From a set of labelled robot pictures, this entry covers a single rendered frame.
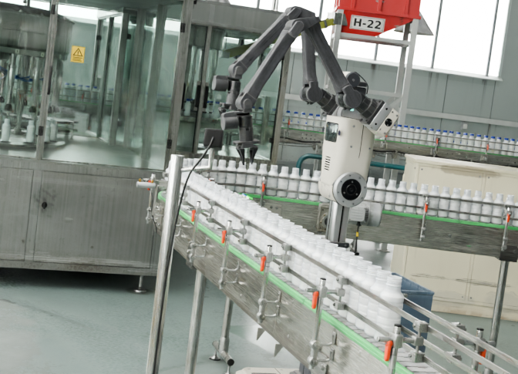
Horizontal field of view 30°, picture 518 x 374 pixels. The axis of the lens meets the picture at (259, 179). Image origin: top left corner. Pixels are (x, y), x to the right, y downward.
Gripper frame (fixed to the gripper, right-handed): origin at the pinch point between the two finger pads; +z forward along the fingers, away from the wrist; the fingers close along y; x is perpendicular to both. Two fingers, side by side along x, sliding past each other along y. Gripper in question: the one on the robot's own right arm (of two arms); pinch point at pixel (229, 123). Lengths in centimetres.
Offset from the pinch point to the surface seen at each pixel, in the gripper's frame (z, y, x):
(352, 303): 35, 19, 195
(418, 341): 33, 22, 238
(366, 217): 43, -97, -47
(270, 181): 32, -51, -77
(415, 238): 52, -129, -49
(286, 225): 24, 17, 135
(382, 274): 24, 17, 207
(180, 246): 55, 20, 17
